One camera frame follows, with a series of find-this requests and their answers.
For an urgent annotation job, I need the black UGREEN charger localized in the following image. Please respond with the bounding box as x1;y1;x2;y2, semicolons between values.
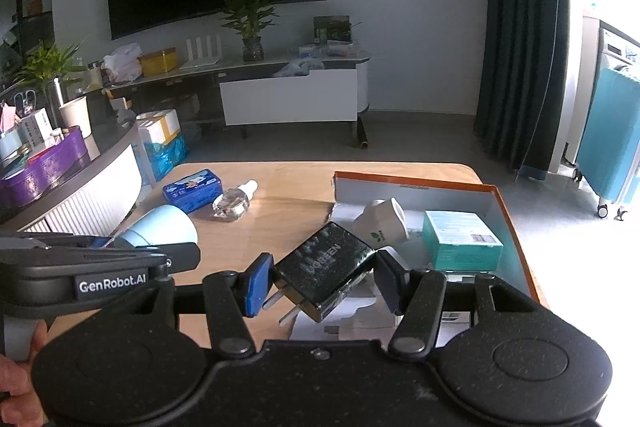
264;221;375;325

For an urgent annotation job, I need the teal adhesive bandages box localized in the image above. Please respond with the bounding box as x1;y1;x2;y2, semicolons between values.
422;210;503;272

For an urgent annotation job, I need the toothpick jar light blue lid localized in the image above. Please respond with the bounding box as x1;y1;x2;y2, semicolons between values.
113;205;198;248

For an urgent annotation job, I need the clear glass spray bottle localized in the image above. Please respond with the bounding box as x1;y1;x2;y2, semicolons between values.
212;180;258;222

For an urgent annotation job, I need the blue tissue pack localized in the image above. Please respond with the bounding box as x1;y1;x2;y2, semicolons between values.
162;169;224;213

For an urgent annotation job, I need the white power adapter box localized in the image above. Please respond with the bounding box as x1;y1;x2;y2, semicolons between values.
442;273;495;319

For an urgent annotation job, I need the person left hand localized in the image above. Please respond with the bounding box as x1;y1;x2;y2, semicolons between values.
0;321;48;427

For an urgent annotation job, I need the curved white side counter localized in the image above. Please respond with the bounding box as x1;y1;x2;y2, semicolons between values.
1;117;142;236

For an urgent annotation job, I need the purple storage box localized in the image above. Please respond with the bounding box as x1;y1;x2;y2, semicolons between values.
1;126;90;211

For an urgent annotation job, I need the blue plastic bag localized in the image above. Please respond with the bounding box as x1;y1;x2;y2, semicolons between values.
144;134;189;182

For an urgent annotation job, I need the orange white cardboard tray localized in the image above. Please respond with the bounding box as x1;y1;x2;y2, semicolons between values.
282;172;538;341

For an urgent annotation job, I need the white paper cup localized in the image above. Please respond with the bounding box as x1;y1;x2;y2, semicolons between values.
58;95;92;139

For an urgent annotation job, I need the white yellow cardboard box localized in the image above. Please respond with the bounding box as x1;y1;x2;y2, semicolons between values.
136;108;181;145

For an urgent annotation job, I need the white plastic bag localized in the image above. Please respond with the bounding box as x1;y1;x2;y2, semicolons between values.
103;43;142;83

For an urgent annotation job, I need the green plant on counter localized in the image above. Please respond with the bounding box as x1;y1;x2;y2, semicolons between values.
14;38;89;128

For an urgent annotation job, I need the white TV cabinet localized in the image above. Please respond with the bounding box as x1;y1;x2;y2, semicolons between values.
215;53;370;148

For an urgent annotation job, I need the white router with antennas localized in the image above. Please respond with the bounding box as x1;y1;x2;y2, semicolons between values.
180;35;222;70

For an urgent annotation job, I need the teal suitcase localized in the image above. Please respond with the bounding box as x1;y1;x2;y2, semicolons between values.
574;67;639;221

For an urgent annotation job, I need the dark green curtain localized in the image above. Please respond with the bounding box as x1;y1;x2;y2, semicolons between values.
474;0;570;180

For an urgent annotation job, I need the dark framed picture box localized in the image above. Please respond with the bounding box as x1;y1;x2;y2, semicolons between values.
314;15;352;44

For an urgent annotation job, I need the potted plant in glass vase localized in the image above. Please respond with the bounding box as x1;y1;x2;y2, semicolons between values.
221;0;278;63

